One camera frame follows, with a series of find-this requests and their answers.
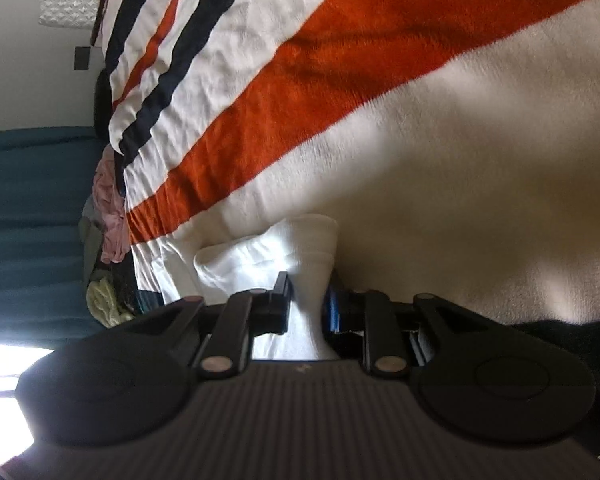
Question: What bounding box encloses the right teal curtain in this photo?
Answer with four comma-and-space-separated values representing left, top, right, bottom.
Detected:
0, 127, 104, 349

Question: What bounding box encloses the striped bed blanket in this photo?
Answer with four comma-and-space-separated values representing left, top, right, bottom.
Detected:
100, 0, 600, 323

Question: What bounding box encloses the window with dark frame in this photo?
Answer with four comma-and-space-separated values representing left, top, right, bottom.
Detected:
0, 344, 52, 466

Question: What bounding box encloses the olive green garment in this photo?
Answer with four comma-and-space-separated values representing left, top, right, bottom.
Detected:
78, 195, 104, 285

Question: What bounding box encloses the dark wall switch panel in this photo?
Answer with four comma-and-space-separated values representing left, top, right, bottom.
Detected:
73, 47, 91, 72

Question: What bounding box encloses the yellow-green knit blanket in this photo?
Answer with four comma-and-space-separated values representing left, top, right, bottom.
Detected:
85, 278, 133, 328

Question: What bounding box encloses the pink garment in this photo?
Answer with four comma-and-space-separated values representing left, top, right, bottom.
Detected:
92, 144, 130, 263

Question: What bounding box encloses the white track jacket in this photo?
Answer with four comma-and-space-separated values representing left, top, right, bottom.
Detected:
149, 212, 342, 361

